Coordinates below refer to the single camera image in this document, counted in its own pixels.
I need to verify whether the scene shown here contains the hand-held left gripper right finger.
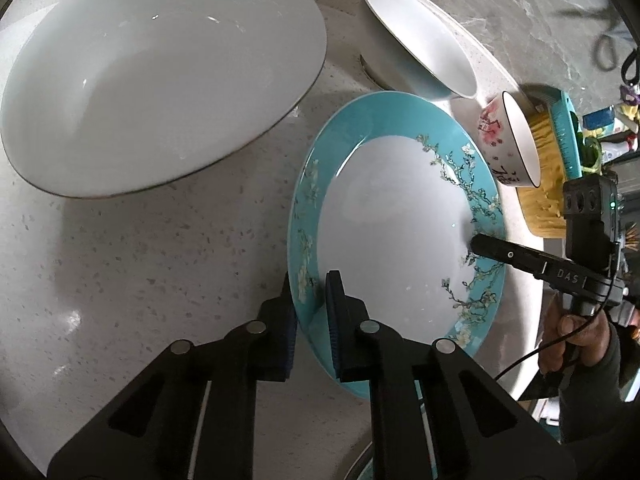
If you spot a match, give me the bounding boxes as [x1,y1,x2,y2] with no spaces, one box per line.
[324,270,583,480]

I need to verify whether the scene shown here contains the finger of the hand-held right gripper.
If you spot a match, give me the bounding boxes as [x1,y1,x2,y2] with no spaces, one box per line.
[469,233,547,282]

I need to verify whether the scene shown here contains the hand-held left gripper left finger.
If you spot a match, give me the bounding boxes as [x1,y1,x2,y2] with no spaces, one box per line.
[46,271,301,480]

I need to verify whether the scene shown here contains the small patterned bowl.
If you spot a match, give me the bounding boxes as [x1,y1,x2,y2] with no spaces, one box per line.
[479,91,542,189]

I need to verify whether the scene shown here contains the large teal floral plate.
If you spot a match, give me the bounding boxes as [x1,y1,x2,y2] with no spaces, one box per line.
[286,91,507,402]

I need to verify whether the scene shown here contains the medium white bowl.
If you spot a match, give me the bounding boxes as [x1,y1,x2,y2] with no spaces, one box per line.
[359,0,479,101]

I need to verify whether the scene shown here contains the large white bowl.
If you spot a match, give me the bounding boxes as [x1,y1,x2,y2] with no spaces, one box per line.
[0,0,328,199]

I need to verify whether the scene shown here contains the person's right forearm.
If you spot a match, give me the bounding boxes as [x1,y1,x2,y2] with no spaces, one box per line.
[557,327,640,480]

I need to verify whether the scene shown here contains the person's right hand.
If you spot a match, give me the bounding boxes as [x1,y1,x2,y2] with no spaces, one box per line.
[539,301,614,377]

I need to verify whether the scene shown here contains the green leafy vegetables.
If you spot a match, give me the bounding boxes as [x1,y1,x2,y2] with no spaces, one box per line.
[575,115,602,172]

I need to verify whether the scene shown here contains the blue cup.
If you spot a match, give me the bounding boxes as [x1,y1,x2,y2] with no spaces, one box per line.
[582,105,616,131]

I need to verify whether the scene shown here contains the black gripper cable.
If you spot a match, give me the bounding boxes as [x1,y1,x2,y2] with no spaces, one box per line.
[495,240,621,382]

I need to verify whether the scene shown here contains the black handled kitchen scissors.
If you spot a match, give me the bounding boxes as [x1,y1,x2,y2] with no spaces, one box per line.
[560,0,640,83]

